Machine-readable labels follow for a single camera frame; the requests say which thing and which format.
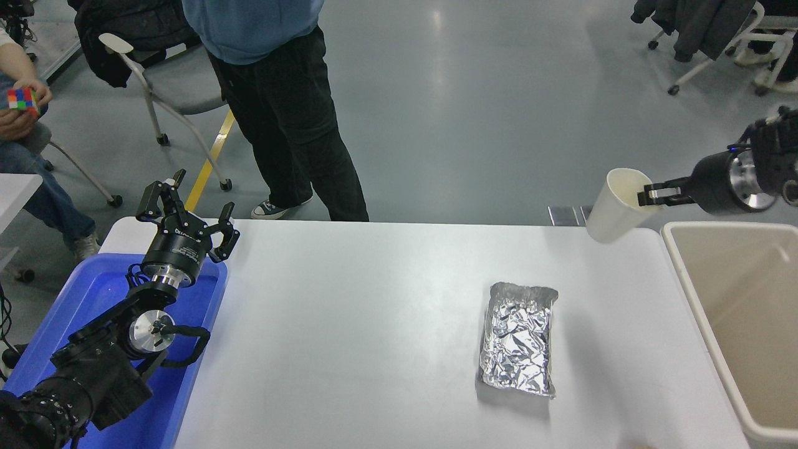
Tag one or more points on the blue plastic tray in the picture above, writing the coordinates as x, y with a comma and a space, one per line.
93, 293

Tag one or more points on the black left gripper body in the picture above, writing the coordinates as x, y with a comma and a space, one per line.
177, 246

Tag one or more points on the white frame wheeled chair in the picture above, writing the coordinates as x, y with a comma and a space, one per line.
754, 37

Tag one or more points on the dark grey jacket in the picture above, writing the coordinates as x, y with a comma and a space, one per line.
698, 25

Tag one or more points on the seated person's right hand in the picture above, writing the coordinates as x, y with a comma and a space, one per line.
15, 125

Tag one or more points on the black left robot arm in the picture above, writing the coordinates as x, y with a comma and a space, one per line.
93, 374

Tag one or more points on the multicoloured puzzle cube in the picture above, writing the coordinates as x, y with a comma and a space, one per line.
24, 101

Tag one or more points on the seated person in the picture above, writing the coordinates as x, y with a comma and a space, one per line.
43, 199

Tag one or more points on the grey seat wheeled chair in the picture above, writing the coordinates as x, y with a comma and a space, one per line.
181, 87

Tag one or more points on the small white side table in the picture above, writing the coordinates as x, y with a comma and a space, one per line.
15, 193

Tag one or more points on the seated person's left hand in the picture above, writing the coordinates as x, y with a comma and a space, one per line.
42, 93

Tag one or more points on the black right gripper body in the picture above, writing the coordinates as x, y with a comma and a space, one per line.
714, 184

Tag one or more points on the seated person's wheeled chair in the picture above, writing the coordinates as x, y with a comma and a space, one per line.
37, 138

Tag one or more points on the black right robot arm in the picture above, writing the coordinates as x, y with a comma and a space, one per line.
779, 156

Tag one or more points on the large pale plastic bin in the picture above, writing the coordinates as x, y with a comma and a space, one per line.
748, 312

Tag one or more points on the black jacket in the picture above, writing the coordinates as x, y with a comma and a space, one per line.
124, 31

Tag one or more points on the person with pale shoes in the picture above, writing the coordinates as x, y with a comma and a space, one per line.
782, 53

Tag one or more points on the standing person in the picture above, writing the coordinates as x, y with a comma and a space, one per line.
287, 112

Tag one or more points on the metal floor plate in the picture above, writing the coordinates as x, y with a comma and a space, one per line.
585, 215
563, 216

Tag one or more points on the white paper cup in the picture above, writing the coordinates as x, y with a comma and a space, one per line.
614, 209

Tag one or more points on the crumpled silver foil packet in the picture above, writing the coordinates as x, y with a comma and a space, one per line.
517, 343

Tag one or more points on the black equipment stand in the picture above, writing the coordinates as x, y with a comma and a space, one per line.
15, 19

